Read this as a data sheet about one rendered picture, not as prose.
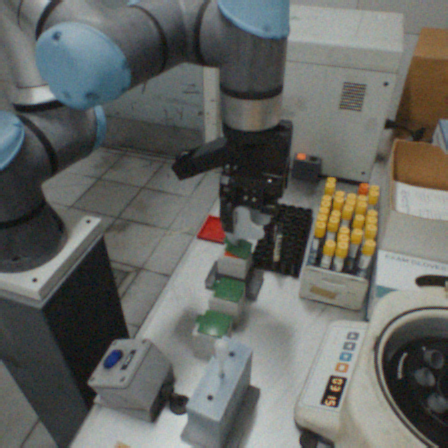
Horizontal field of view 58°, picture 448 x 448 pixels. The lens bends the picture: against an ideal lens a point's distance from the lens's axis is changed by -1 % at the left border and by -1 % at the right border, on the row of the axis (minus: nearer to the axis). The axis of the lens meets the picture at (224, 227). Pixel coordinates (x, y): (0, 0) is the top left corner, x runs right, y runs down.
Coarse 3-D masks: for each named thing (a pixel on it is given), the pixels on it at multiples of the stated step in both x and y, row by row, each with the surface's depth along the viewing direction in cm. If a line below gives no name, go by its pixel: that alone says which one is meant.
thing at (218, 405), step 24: (216, 360) 48; (240, 360) 48; (216, 384) 46; (240, 384) 49; (192, 408) 44; (216, 408) 44; (240, 408) 53; (192, 432) 48; (216, 432) 45; (240, 432) 51
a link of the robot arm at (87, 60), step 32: (0, 0) 38; (32, 0) 37; (64, 0) 37; (96, 0) 38; (32, 32) 38; (64, 32) 35; (96, 32) 36; (128, 32) 38; (160, 32) 41; (64, 64) 36; (96, 64) 35; (128, 64) 38; (160, 64) 43; (64, 96) 38; (96, 96) 37
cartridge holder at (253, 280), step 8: (216, 264) 72; (216, 272) 68; (248, 272) 68; (256, 272) 71; (208, 280) 70; (216, 280) 69; (240, 280) 67; (248, 280) 68; (256, 280) 70; (248, 288) 68; (256, 288) 68; (248, 296) 68
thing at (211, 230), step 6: (210, 216) 84; (216, 216) 84; (204, 222) 82; (210, 222) 83; (216, 222) 83; (204, 228) 82; (210, 228) 82; (216, 228) 82; (198, 234) 79; (204, 234) 80; (210, 234) 80; (216, 234) 80; (222, 234) 80; (210, 240) 79; (216, 240) 78; (222, 240) 78
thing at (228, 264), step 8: (224, 248) 67; (224, 256) 65; (232, 256) 65; (248, 256) 66; (224, 264) 66; (232, 264) 66; (240, 264) 65; (248, 264) 67; (224, 272) 68; (232, 272) 67; (240, 272) 66
